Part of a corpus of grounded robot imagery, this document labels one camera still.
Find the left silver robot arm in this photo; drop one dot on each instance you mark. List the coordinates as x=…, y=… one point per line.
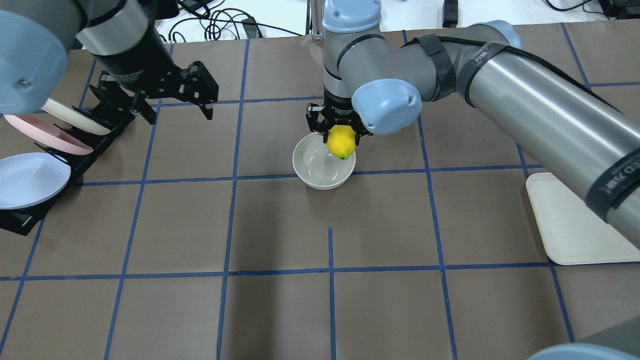
x=36, y=37

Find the light blue plate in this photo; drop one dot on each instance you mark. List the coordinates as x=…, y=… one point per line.
x=29, y=179

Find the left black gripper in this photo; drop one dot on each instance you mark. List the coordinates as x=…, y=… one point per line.
x=141, y=61

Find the white rectangular tray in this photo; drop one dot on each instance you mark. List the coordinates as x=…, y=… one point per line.
x=570, y=232

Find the aluminium frame post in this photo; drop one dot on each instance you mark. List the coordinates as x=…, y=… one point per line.
x=314, y=19

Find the yellow lemon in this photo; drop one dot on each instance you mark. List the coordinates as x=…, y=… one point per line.
x=341, y=141

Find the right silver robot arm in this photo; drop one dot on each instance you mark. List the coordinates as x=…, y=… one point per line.
x=373, y=89

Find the cream plate in rack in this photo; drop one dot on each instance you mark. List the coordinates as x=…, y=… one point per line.
x=74, y=117

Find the black dish rack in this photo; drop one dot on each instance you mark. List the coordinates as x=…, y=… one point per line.
x=22, y=221

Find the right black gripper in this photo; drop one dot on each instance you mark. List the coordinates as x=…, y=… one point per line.
x=334, y=116

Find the black power adapter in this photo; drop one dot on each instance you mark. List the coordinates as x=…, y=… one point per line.
x=194, y=5

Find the white ceramic bowl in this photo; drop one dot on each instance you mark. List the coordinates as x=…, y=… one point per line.
x=317, y=167

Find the pink plate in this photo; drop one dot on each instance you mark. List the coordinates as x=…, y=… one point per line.
x=48, y=134

